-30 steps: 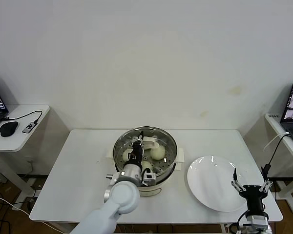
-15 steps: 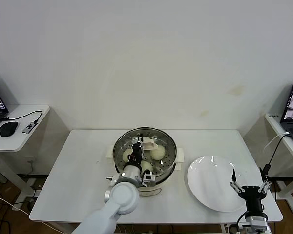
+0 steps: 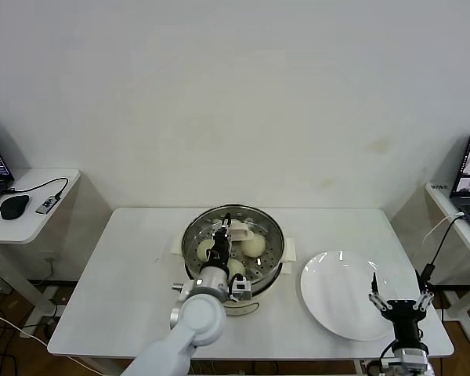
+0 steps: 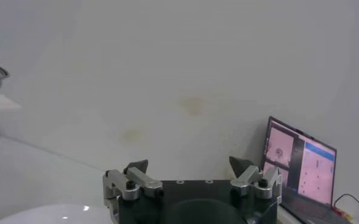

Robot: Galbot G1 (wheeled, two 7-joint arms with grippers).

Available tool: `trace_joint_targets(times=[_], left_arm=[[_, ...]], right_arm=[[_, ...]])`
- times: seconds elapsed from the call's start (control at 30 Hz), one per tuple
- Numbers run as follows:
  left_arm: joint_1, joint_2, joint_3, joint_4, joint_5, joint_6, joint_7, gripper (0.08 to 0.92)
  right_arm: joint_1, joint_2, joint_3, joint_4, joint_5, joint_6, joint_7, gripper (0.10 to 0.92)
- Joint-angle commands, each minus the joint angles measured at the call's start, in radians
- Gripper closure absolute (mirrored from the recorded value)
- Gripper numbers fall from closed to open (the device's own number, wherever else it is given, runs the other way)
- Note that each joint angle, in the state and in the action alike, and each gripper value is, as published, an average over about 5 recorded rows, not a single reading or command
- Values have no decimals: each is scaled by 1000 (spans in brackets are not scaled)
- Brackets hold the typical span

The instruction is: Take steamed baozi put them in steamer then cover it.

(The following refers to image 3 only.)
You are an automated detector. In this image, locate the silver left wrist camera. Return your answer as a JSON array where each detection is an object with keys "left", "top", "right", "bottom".
[{"left": 229, "top": 276, "right": 254, "bottom": 302}]

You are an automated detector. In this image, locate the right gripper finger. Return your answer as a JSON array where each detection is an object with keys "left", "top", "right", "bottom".
[
  {"left": 413, "top": 287, "right": 434, "bottom": 313},
  {"left": 367, "top": 272, "right": 392, "bottom": 316}
]

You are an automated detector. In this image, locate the black computer mouse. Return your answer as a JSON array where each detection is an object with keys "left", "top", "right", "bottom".
[{"left": 0, "top": 195, "right": 30, "bottom": 221}]

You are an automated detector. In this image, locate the white round plate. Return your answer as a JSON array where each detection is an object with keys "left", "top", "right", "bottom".
[{"left": 299, "top": 250, "right": 400, "bottom": 341}]

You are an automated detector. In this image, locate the stainless steel steamer basket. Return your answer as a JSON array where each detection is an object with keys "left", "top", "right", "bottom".
[{"left": 180, "top": 203, "right": 285, "bottom": 295}]

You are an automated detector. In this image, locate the round glass pot lid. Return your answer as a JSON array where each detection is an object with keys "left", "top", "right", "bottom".
[{"left": 181, "top": 203, "right": 286, "bottom": 275}]

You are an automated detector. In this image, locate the white floor cable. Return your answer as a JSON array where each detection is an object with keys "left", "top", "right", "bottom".
[{"left": 0, "top": 302, "right": 50, "bottom": 349}]

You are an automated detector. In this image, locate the white electric cooker pot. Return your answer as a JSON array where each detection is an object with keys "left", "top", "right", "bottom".
[{"left": 168, "top": 236, "right": 298, "bottom": 316}]

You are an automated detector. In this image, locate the white laptop cable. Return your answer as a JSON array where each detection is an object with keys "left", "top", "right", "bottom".
[{"left": 421, "top": 212, "right": 465, "bottom": 242}]

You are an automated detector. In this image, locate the black usb hub cable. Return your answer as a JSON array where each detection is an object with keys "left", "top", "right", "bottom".
[{"left": 3, "top": 178, "right": 69, "bottom": 197}]

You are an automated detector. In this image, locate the grey usb hub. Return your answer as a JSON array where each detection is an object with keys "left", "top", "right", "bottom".
[{"left": 34, "top": 194, "right": 61, "bottom": 215}]

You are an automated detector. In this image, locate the black cable with adapter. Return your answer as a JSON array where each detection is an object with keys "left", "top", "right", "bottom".
[{"left": 419, "top": 215, "right": 464, "bottom": 282}]

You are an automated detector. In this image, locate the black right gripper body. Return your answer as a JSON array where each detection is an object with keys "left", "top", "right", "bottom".
[{"left": 383, "top": 299, "right": 424, "bottom": 345}]

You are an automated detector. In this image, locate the white steamed baozi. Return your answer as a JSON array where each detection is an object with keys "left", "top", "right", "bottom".
[
  {"left": 226, "top": 258, "right": 247, "bottom": 277},
  {"left": 240, "top": 234, "right": 267, "bottom": 259},
  {"left": 197, "top": 239, "right": 216, "bottom": 263}
]

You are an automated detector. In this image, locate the white side table with mouse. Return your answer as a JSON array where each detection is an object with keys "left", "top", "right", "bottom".
[{"left": 0, "top": 168, "right": 81, "bottom": 326}]

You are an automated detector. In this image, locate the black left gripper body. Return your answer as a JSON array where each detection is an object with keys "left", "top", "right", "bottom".
[{"left": 205, "top": 230, "right": 232, "bottom": 271}]

